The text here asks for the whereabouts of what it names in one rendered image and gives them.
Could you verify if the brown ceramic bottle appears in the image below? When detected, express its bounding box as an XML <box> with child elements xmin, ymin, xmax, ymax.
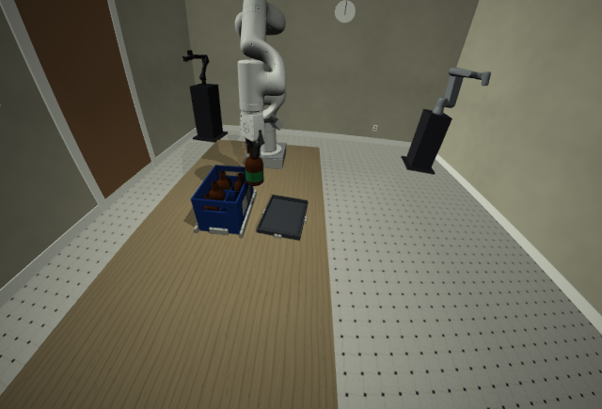
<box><xmin>234</xmin><ymin>173</ymin><xmax>245</xmax><ymax>191</ymax></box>
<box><xmin>217</xmin><ymin>171</ymin><xmax>232</xmax><ymax>190</ymax></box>

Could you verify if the blue bottle crate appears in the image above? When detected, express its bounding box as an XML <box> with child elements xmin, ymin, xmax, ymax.
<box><xmin>191</xmin><ymin>165</ymin><xmax>254</xmax><ymax>234</ymax></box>

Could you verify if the brown glass bottle with green label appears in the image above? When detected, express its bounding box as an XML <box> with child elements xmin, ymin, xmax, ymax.
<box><xmin>245</xmin><ymin>148</ymin><xmax>263</xmax><ymax>186</ymax></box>

